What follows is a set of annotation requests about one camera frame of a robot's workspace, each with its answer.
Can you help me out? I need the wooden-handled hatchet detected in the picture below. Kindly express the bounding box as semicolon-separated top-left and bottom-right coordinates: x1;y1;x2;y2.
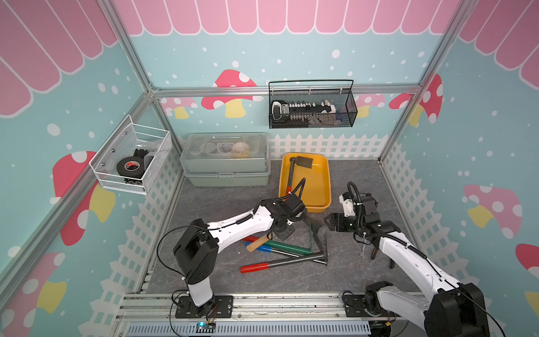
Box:
243;232;296;253

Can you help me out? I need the red-handled small hoe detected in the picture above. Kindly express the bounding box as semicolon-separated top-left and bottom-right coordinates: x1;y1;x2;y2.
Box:
286;156;313;195

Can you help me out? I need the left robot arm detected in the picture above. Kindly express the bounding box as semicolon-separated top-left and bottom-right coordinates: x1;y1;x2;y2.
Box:
173;178;307;317

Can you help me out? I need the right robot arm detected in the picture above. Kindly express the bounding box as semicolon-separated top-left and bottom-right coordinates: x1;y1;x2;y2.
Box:
325;182;491;336

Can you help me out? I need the yellow plastic storage tray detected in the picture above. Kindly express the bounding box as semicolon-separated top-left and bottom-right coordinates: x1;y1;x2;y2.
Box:
278;153;332;213

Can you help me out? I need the translucent green storage box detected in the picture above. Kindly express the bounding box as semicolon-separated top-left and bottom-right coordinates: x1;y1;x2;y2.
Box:
181;133;271;187

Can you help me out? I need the white socket bit set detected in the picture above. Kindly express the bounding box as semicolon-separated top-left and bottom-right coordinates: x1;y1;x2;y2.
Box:
269;100;336;126

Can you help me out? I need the green circuit board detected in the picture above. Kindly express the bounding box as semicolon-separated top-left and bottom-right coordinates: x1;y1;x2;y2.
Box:
195;322;216;334

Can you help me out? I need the black tape roll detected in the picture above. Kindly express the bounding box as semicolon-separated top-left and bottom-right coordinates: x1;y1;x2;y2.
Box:
117;157;145;179

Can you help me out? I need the black wire mesh basket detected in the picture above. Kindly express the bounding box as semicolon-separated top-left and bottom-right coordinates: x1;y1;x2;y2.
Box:
268;79;358;129

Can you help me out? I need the white wire wall basket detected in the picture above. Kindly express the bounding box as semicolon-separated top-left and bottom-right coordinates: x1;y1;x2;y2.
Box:
89;116;172;195

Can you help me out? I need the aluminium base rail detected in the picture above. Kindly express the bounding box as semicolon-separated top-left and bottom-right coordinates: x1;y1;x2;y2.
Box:
109;292;426;336

